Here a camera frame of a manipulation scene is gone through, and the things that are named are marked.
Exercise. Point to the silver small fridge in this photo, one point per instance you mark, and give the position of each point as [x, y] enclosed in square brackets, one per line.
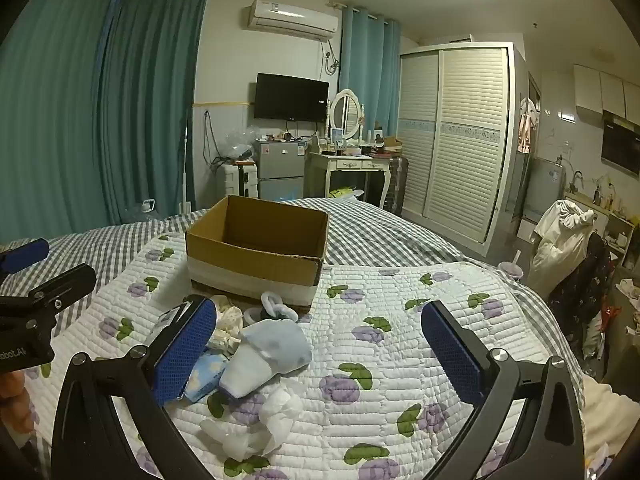
[280, 165]

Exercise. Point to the plastic cup with straw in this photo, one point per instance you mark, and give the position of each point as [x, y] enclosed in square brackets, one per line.
[512, 269]

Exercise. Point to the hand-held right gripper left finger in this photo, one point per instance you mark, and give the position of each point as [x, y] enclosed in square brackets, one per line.
[185, 352]

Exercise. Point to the white wall cabinets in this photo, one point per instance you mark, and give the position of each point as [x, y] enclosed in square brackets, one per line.
[605, 90]

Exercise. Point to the blue patterned tissue packet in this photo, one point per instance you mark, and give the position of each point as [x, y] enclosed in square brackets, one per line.
[207, 375]

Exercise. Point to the hanging pink white clothes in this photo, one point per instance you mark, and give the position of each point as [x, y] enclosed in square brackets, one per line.
[526, 125]

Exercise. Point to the yellow bag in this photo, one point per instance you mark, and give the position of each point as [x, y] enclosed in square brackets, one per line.
[345, 193]

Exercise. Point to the light blue curtain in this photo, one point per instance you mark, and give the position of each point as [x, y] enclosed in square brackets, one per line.
[367, 75]

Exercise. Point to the grey plush toy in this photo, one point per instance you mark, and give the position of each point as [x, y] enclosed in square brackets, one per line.
[280, 345]

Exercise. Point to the cluttered white shelf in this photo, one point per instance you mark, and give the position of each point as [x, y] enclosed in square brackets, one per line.
[612, 225]

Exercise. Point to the grey suitcase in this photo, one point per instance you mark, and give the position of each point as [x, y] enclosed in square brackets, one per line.
[397, 182]

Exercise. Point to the cardboard box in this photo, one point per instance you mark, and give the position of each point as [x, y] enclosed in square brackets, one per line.
[250, 272]

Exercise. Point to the grey-white knotted soft toy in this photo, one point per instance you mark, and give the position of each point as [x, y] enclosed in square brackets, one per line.
[275, 302]

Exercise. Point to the clear water jug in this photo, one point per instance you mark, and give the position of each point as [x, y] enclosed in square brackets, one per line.
[145, 210]

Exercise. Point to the cream fleece blanket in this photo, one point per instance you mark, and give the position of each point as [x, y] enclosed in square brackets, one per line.
[610, 410]

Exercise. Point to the person's left hand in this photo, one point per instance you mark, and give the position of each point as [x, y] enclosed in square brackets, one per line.
[17, 400]

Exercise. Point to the silver washing machine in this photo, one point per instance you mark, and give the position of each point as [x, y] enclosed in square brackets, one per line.
[545, 185]

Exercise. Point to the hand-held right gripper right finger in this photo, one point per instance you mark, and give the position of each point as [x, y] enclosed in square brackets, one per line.
[455, 355]

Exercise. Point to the black wall television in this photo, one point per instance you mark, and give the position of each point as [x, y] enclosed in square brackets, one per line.
[290, 97]

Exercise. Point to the clear plastic bags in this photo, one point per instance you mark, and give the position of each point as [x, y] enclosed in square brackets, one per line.
[237, 145]

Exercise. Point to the black range hood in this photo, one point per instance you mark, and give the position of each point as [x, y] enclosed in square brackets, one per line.
[620, 145]

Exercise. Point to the white air conditioner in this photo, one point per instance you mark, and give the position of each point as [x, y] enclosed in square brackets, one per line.
[290, 19]

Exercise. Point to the teal curtain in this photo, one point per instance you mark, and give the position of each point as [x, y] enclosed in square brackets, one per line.
[45, 135]
[150, 110]

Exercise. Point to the white standing pole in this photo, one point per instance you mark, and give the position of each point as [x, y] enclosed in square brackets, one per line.
[187, 160]

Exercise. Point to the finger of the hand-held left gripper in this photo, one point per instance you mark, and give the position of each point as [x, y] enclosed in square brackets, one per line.
[65, 285]
[27, 252]

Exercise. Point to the small photo frame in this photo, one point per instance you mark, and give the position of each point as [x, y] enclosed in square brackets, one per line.
[337, 136]

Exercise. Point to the white dressing table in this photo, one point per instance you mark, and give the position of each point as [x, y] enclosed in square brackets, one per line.
[345, 165]

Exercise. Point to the white oval mirror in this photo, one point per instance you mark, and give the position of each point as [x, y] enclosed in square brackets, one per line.
[346, 110]

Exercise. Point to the white cloth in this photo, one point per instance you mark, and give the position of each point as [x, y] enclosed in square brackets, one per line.
[270, 415]

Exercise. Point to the cream plush cloth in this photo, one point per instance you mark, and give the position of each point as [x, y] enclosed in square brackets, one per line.
[230, 320]

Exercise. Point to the brown boxes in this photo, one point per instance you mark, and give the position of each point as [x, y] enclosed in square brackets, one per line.
[390, 145]

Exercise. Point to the dark floral clothing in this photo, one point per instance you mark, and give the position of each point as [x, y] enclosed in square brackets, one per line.
[582, 295]

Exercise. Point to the white sock with blue band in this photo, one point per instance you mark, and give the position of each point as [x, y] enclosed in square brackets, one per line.
[245, 374]

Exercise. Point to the white jacket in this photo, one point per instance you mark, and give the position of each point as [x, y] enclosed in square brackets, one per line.
[555, 245]

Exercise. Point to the white ribbed suitcase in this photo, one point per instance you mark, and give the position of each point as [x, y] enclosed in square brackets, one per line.
[240, 182]

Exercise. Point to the floral quilted blanket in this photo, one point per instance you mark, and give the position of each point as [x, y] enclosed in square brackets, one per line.
[380, 300]

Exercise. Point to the white louvred wardrobe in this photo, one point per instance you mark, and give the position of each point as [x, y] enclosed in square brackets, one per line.
[465, 135]

